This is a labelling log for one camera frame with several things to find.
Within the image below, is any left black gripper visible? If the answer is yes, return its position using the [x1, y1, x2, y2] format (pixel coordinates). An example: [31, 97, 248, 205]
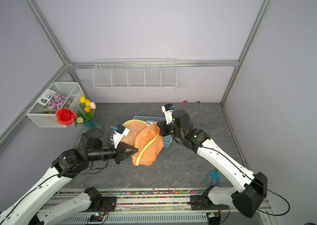
[89, 141, 138, 164]

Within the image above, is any orange mesh laundry bag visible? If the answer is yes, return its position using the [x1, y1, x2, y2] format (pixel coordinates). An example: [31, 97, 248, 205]
[122, 120, 164, 166]

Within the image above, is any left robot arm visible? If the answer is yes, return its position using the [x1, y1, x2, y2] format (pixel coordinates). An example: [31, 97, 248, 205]
[0, 125, 138, 225]

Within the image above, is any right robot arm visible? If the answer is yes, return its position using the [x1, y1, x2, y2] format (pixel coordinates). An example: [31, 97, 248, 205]
[157, 104, 270, 218]

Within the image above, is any light blue plastic basket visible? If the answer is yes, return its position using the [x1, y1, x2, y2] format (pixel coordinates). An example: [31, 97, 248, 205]
[132, 115, 173, 149]

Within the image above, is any tulip bouquet in vase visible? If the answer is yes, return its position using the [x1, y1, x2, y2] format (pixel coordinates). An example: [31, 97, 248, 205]
[74, 96, 103, 130]

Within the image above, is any red artificial rose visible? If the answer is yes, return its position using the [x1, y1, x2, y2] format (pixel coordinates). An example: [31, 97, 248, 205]
[55, 108, 77, 126]

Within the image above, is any purple flower packet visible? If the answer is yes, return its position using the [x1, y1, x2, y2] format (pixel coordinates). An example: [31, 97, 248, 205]
[36, 89, 72, 111]

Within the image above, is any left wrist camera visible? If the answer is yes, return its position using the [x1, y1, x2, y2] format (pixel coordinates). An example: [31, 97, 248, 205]
[112, 124, 129, 149]

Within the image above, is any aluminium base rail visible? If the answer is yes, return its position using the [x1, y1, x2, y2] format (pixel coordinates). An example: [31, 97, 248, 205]
[30, 187, 278, 225]

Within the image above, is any long white wire shelf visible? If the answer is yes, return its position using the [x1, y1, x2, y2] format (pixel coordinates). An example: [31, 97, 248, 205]
[92, 58, 178, 89]

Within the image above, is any white wire corner basket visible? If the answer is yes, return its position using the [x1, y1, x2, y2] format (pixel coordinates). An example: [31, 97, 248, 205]
[26, 82, 84, 128]

